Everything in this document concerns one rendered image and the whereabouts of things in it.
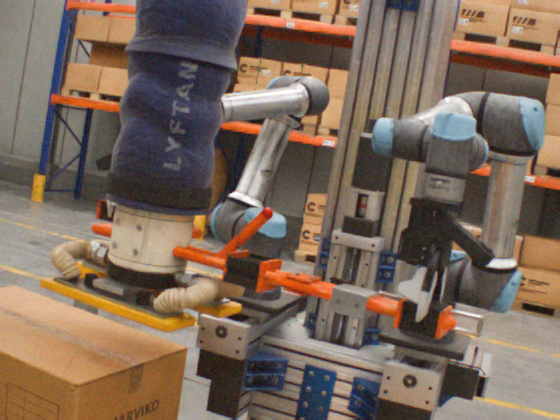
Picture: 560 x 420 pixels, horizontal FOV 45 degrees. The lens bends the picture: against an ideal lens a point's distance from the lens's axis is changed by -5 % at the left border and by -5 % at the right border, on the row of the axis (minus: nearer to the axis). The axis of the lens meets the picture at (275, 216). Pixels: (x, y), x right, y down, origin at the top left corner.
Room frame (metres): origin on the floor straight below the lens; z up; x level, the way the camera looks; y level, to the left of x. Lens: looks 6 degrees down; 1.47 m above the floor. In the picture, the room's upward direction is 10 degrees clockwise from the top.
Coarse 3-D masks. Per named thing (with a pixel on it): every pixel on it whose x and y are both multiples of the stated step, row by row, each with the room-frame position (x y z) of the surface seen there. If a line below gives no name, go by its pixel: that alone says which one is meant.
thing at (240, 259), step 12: (228, 252) 1.33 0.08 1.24; (240, 252) 1.36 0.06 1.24; (228, 264) 1.31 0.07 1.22; (240, 264) 1.30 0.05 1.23; (252, 264) 1.29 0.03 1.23; (264, 264) 1.29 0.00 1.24; (276, 264) 1.34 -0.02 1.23; (228, 276) 1.31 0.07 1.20; (240, 276) 1.30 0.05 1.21; (252, 276) 1.30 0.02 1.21; (252, 288) 1.29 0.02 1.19; (264, 288) 1.31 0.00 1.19
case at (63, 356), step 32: (0, 288) 1.80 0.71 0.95; (0, 320) 1.53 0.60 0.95; (32, 320) 1.58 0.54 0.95; (64, 320) 1.63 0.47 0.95; (96, 320) 1.68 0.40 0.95; (0, 352) 1.34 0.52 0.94; (32, 352) 1.37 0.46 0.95; (64, 352) 1.41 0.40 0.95; (96, 352) 1.45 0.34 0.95; (128, 352) 1.49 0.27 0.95; (160, 352) 1.53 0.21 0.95; (0, 384) 1.34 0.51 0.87; (32, 384) 1.30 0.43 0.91; (64, 384) 1.26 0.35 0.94; (96, 384) 1.30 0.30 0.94; (128, 384) 1.40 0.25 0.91; (160, 384) 1.52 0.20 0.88; (0, 416) 1.34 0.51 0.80; (32, 416) 1.30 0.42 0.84; (64, 416) 1.26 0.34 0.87; (96, 416) 1.31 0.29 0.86; (128, 416) 1.42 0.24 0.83; (160, 416) 1.54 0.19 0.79
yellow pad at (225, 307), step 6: (102, 276) 1.56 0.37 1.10; (108, 276) 1.55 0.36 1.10; (156, 294) 1.49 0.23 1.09; (222, 300) 1.49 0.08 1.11; (228, 300) 1.50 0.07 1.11; (204, 306) 1.44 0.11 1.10; (210, 306) 1.44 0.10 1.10; (216, 306) 1.45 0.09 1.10; (222, 306) 1.46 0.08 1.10; (228, 306) 1.47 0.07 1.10; (234, 306) 1.48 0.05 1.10; (240, 306) 1.50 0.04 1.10; (204, 312) 1.44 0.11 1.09; (210, 312) 1.43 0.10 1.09; (216, 312) 1.42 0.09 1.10; (222, 312) 1.43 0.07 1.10; (228, 312) 1.45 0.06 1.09; (234, 312) 1.48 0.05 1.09
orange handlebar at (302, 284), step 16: (96, 224) 1.49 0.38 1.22; (112, 224) 1.53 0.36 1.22; (176, 256) 1.39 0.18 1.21; (192, 256) 1.37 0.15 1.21; (208, 256) 1.36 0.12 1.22; (272, 272) 1.30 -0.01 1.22; (288, 272) 1.33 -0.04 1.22; (288, 288) 1.28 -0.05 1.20; (304, 288) 1.26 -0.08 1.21; (320, 288) 1.25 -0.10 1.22; (368, 304) 1.21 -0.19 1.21; (384, 304) 1.20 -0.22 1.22; (448, 320) 1.16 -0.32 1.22
